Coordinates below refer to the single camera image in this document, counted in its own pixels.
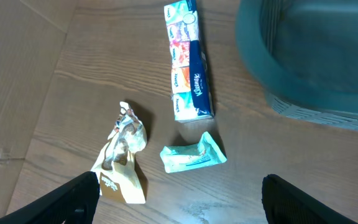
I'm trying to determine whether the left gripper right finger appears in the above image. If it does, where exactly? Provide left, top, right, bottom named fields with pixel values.
left=262, top=174, right=354, bottom=224

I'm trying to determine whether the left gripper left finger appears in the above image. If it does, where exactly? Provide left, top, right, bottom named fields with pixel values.
left=0, top=171, right=100, bottom=224

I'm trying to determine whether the grey plastic basket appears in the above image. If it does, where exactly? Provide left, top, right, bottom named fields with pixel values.
left=236, top=0, right=358, bottom=131

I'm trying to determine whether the beige crumpled coffee bag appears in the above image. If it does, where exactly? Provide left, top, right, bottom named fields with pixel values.
left=91, top=101, right=147, bottom=204

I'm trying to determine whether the teal white small sachet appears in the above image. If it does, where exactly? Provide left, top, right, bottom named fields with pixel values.
left=160, top=132, right=227, bottom=173

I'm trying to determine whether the Kleenex tissue multipack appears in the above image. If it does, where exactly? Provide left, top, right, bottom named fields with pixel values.
left=164, top=0, right=214, bottom=123

